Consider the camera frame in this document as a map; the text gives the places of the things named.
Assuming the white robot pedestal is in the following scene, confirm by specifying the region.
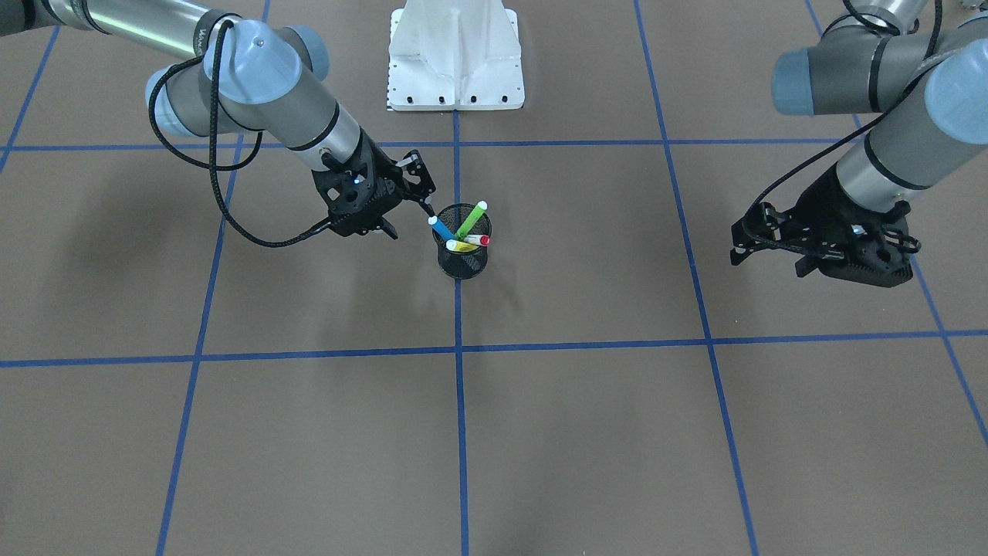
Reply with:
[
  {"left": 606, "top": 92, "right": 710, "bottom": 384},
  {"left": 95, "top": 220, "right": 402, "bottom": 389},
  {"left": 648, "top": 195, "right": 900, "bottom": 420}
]
[{"left": 386, "top": 1, "right": 526, "bottom": 112}]

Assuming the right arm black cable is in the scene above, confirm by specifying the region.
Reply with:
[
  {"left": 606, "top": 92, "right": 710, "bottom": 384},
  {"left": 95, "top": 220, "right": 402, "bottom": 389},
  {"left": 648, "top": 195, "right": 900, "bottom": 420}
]
[{"left": 148, "top": 20, "right": 340, "bottom": 249}]

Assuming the blue marker pen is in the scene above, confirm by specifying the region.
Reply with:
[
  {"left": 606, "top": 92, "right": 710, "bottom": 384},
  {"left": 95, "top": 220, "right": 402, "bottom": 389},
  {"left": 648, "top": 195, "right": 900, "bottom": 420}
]
[{"left": 428, "top": 215, "right": 456, "bottom": 244}]

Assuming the yellow marker pen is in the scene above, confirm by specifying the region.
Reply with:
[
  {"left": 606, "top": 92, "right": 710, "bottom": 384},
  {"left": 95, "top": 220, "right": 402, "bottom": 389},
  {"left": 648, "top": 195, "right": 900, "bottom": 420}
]
[{"left": 445, "top": 239, "right": 481, "bottom": 254}]

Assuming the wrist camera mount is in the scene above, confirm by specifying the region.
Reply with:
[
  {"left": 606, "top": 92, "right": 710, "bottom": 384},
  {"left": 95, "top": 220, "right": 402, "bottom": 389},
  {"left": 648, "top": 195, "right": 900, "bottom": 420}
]
[
  {"left": 395, "top": 149, "right": 435, "bottom": 205},
  {"left": 729, "top": 202, "right": 806, "bottom": 266}
]

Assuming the brown table mat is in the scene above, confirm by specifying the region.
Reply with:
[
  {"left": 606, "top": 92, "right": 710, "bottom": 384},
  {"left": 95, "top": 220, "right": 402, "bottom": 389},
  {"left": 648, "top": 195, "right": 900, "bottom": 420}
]
[{"left": 1, "top": 1, "right": 987, "bottom": 555}]

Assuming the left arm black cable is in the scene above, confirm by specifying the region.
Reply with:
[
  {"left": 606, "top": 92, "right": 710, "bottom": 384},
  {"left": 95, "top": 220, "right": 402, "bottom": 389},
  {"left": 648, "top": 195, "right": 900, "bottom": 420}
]
[{"left": 744, "top": 0, "right": 946, "bottom": 225}]

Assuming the green marker pen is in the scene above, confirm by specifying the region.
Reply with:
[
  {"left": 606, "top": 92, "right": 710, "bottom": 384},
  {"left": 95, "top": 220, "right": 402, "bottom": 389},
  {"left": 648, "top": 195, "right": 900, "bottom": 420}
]
[{"left": 455, "top": 200, "right": 488, "bottom": 242}]

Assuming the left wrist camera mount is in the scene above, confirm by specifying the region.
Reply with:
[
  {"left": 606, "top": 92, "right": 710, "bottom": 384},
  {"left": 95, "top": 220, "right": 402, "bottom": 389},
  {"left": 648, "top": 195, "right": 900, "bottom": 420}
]
[{"left": 729, "top": 202, "right": 806, "bottom": 266}]

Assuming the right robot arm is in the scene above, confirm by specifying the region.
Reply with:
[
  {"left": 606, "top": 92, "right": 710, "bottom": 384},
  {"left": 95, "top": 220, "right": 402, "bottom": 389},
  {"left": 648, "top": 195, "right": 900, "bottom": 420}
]
[{"left": 2, "top": 1, "right": 435, "bottom": 249}]

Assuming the red marker pen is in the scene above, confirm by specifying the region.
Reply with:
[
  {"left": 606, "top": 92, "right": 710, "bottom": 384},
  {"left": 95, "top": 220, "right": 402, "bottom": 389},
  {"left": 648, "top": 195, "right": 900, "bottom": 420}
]
[{"left": 462, "top": 235, "right": 491, "bottom": 246}]

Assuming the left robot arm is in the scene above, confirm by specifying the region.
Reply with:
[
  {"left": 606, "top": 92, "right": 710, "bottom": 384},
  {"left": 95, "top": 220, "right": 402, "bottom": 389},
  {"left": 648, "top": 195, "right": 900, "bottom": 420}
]
[{"left": 732, "top": 1, "right": 987, "bottom": 287}]

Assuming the black mesh pen holder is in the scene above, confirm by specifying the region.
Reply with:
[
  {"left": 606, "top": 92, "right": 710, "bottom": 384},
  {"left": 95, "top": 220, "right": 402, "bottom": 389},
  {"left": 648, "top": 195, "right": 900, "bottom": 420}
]
[{"left": 431, "top": 203, "right": 489, "bottom": 280}]

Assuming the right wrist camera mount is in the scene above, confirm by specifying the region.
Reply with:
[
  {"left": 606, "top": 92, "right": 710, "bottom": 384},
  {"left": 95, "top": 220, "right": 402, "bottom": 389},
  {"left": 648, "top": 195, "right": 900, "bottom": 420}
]
[{"left": 395, "top": 149, "right": 435, "bottom": 205}]

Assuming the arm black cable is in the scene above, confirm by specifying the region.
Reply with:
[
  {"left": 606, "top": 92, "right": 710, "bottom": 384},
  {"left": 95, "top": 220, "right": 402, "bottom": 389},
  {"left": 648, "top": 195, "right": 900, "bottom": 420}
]
[
  {"left": 148, "top": 20, "right": 340, "bottom": 249},
  {"left": 744, "top": 0, "right": 946, "bottom": 225}
]

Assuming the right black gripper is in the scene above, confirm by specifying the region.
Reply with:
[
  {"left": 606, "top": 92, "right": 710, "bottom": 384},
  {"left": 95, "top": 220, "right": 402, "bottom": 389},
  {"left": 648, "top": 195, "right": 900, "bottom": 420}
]
[{"left": 312, "top": 131, "right": 435, "bottom": 240}]

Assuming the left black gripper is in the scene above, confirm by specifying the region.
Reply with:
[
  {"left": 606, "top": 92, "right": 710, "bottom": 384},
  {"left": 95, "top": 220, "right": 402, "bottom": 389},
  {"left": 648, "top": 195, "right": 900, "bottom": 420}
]
[{"left": 786, "top": 168, "right": 921, "bottom": 288}]

